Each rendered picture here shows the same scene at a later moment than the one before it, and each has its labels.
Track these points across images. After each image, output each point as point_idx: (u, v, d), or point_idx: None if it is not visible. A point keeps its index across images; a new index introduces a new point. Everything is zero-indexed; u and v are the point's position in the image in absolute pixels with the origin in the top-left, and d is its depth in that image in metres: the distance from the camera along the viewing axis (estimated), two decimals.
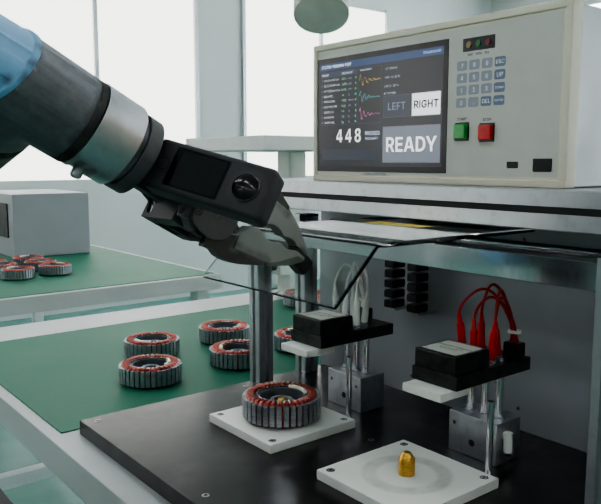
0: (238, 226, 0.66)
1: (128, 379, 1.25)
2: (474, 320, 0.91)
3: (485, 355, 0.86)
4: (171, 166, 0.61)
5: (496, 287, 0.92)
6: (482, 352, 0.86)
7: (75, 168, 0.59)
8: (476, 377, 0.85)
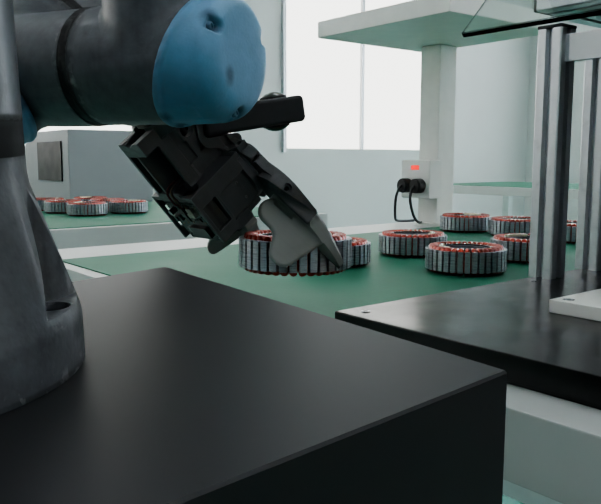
0: None
1: None
2: None
3: None
4: None
5: None
6: None
7: None
8: None
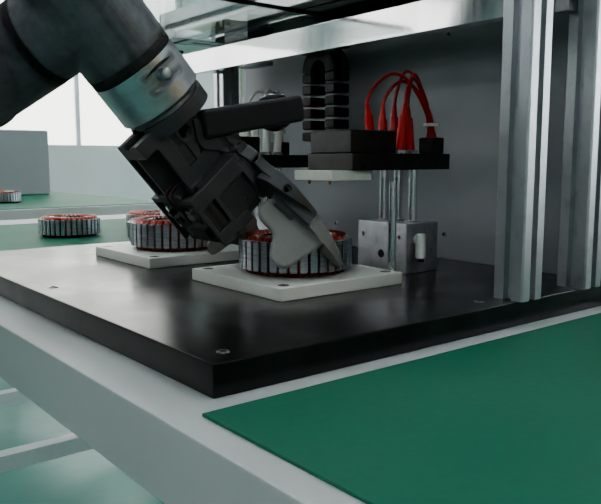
0: None
1: None
2: (383, 109, 0.78)
3: (390, 137, 0.74)
4: (208, 108, 0.64)
5: (410, 74, 0.79)
6: (387, 132, 0.73)
7: (164, 67, 0.57)
8: (378, 159, 0.73)
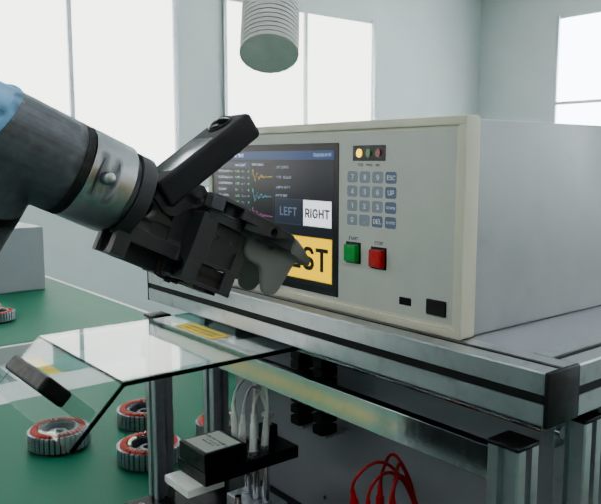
0: None
1: None
2: (368, 500, 0.78)
3: None
4: (162, 170, 0.62)
5: (396, 458, 0.79)
6: None
7: (104, 172, 0.55)
8: None
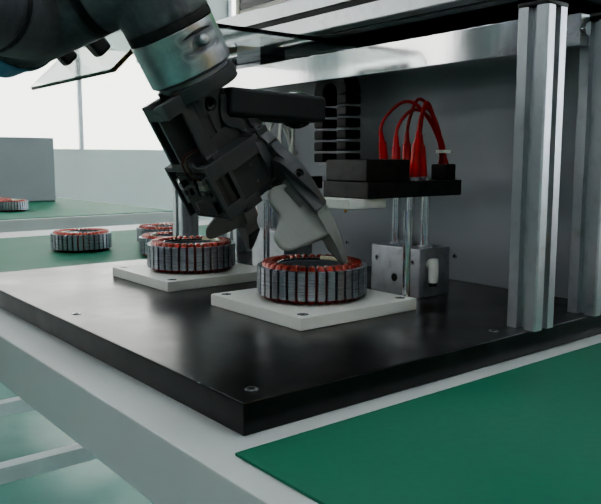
0: None
1: (314, 288, 0.68)
2: (396, 136, 0.80)
3: (404, 165, 0.76)
4: None
5: (422, 101, 0.81)
6: (401, 161, 0.75)
7: (202, 34, 0.58)
8: (393, 187, 0.74)
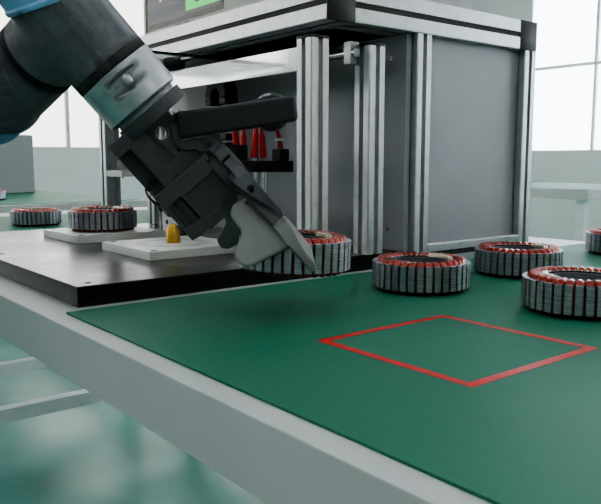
0: None
1: (270, 259, 0.67)
2: None
3: (242, 149, 1.04)
4: (195, 110, 0.67)
5: None
6: (240, 146, 1.04)
7: (126, 74, 0.62)
8: None
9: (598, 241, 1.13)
